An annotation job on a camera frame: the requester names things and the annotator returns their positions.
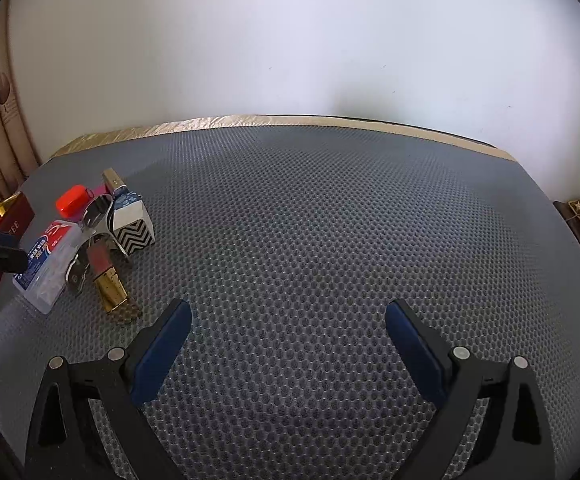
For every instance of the grey honeycomb mat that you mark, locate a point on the grey honeycomb mat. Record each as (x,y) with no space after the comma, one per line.
(289,243)

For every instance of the white zigzag cube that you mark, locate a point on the white zigzag cube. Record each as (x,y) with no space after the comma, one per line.
(133,228)

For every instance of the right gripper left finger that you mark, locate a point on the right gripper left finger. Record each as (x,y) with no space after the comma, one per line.
(63,440)

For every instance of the gold table edge cloth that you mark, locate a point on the gold table edge cloth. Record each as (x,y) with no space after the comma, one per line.
(98,140)

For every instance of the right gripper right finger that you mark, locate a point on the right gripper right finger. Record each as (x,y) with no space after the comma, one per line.
(514,441)

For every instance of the gold cap lipstick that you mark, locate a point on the gold cap lipstick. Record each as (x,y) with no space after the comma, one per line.
(113,296)

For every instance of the orange red rounded case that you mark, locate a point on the orange red rounded case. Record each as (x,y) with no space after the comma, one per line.
(73,202)

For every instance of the clear box blue label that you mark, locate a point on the clear box blue label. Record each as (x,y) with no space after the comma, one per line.
(48,259)

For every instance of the pink eraser block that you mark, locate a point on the pink eraser block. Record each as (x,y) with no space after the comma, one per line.
(100,190)

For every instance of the blue patterned small box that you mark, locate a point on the blue patterned small box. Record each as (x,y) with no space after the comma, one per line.
(126,199)

